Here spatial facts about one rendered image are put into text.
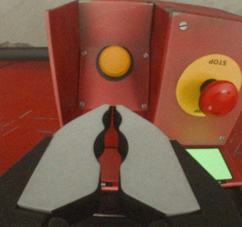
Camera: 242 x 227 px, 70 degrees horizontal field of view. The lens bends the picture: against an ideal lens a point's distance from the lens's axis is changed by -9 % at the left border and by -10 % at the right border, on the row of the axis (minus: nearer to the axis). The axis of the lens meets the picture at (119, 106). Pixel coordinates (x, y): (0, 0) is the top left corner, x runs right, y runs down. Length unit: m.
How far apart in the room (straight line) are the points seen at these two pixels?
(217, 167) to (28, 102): 0.48
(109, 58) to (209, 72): 0.11
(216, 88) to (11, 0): 1.01
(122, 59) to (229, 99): 0.13
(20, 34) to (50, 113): 0.66
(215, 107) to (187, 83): 0.04
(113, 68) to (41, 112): 0.32
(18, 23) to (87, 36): 0.85
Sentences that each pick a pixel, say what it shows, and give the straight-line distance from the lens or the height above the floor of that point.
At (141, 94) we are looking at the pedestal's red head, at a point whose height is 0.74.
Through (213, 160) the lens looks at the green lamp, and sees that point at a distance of 0.25.
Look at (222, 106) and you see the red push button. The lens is 0.19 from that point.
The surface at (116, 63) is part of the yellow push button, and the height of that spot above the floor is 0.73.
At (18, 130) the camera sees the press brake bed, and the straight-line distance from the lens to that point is 0.47.
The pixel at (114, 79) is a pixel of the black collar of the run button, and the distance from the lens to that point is 0.24.
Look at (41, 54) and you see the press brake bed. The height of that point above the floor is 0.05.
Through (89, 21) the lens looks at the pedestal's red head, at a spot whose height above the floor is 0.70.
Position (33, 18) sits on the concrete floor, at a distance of 1.04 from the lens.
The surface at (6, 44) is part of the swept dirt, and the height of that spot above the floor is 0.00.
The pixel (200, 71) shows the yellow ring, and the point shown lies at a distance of 0.19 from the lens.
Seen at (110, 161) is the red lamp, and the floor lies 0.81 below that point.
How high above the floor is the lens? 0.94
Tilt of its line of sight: 55 degrees down
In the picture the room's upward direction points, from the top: 180 degrees clockwise
